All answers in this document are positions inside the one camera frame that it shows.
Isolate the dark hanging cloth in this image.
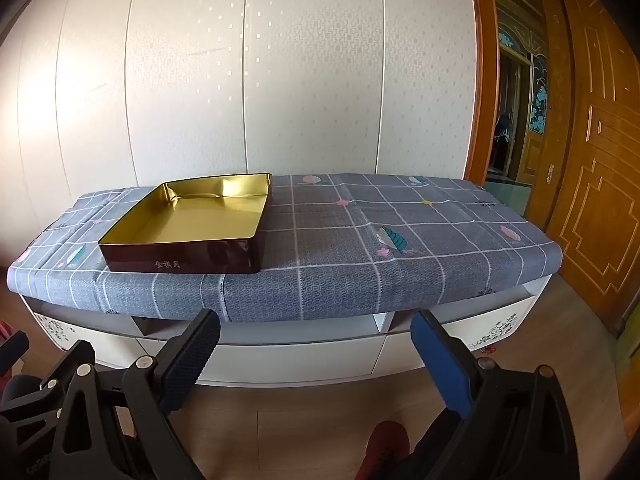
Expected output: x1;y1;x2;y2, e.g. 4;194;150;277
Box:
492;114;514;145

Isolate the brown tin box gold inside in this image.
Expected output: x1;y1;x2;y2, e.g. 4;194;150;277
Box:
97;172;273;275

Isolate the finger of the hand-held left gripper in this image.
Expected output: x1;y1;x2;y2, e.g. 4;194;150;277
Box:
0;331;29;363

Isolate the white floral-print drawer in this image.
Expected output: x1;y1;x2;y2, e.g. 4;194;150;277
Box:
440;294;538;353
30;310;138;368

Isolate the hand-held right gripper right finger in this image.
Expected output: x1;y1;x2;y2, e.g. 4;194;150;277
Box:
411;308;581;480

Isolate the red shoe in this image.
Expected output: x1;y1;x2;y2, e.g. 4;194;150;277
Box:
356;420;411;480

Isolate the blue patterned glass door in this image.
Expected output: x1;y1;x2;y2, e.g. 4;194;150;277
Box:
517;30;551;181

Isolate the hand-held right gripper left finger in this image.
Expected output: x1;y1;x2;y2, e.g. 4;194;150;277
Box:
50;308;222;480

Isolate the grey checked leaf-print cloth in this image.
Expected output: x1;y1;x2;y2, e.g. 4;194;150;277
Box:
6;172;560;323

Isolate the orange wooden door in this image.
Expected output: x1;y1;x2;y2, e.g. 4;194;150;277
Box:
545;0;640;331

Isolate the white cabinet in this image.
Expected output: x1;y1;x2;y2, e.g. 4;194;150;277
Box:
20;272;553;388

